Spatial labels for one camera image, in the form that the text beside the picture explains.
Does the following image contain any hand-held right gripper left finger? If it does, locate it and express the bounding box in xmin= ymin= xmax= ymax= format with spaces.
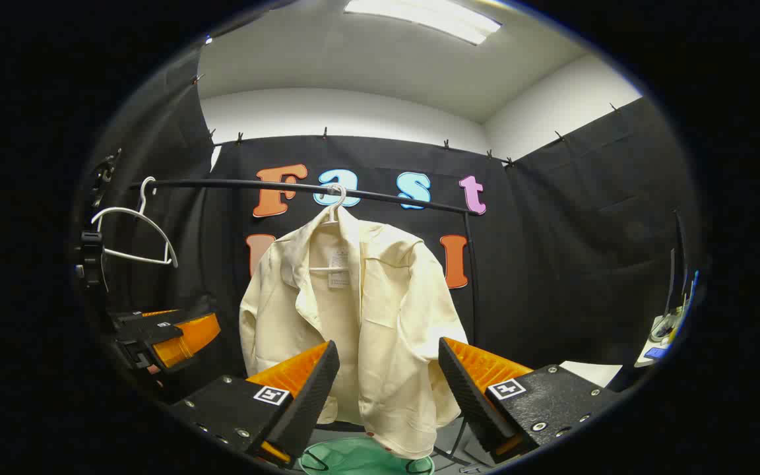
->
xmin=168 ymin=340 xmax=341 ymax=469

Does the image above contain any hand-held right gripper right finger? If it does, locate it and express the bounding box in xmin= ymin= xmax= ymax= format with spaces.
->
xmin=438 ymin=336 xmax=625 ymax=462

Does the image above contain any green laundry hamper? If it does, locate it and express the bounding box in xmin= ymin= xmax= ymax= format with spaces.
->
xmin=299 ymin=435 xmax=435 ymax=475

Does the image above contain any cream jacket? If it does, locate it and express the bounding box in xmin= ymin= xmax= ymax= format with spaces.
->
xmin=239 ymin=206 xmax=470 ymax=460

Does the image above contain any white clothes hanger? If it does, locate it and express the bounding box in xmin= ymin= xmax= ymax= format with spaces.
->
xmin=309 ymin=183 xmax=354 ymax=272
xmin=91 ymin=176 xmax=179 ymax=269

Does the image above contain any black backdrop cloth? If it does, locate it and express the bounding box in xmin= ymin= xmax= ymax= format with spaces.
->
xmin=83 ymin=40 xmax=701 ymax=410

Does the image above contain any cluttered white desk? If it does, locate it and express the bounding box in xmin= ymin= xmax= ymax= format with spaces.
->
xmin=634 ymin=270 xmax=701 ymax=368

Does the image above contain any black monitor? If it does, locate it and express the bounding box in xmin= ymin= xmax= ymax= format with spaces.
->
xmin=664 ymin=210 xmax=692 ymax=317

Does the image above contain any ceiling light panel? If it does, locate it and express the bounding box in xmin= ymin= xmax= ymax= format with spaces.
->
xmin=344 ymin=0 xmax=503 ymax=46

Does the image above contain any black clothes rail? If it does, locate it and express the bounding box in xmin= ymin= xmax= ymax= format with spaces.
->
xmin=131 ymin=178 xmax=483 ymax=472

